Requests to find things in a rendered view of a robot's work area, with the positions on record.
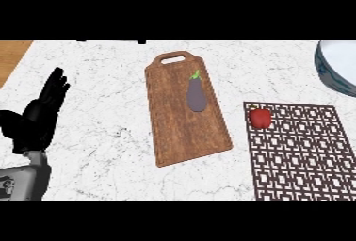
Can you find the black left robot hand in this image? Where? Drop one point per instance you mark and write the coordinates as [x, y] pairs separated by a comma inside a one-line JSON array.
[[38, 114]]

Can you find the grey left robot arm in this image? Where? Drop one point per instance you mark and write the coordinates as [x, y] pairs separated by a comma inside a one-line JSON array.
[[25, 180]]

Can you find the red tomato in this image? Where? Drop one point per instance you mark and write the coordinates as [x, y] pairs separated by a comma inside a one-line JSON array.
[[260, 118]]

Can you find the brown patterned placemat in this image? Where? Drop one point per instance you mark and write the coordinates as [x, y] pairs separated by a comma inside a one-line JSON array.
[[301, 153]]

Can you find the brown wooden cutting board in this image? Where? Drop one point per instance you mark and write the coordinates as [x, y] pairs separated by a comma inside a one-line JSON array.
[[184, 119]]

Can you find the purple eggplant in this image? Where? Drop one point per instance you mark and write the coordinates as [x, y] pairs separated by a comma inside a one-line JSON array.
[[196, 95]]

